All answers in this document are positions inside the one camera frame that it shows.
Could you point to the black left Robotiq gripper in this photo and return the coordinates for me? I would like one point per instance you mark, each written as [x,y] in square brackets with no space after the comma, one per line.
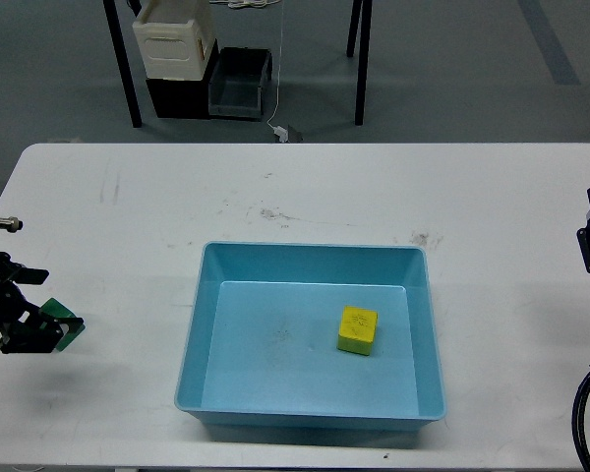
[14,339]

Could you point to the green block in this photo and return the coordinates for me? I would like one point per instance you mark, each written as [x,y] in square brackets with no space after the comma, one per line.
[54,327]

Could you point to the yellow block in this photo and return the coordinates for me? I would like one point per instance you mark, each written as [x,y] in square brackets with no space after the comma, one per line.
[357,330]

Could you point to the black storage box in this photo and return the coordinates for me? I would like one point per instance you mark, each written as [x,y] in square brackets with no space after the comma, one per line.
[183,99]

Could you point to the light blue plastic bin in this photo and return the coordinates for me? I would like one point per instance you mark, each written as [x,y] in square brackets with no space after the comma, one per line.
[261,347]

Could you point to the black left table leg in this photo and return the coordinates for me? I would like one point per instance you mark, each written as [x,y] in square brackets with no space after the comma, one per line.
[117,39]

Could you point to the black table leg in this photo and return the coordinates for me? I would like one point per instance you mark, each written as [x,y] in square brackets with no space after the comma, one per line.
[117,39]
[364,34]
[353,27]

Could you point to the dark grey open bin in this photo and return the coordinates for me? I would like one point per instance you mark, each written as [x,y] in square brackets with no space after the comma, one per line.
[238,84]

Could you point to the cream plastic crate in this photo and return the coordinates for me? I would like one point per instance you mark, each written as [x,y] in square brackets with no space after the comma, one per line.
[175,38]

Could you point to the white power adapter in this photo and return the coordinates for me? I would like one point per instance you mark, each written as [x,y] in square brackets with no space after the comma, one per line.
[281,134]

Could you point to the black right table leg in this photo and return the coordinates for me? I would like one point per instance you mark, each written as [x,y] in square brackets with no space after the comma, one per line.
[364,34]

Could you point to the black far table leg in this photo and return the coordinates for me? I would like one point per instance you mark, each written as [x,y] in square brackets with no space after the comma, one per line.
[353,27]

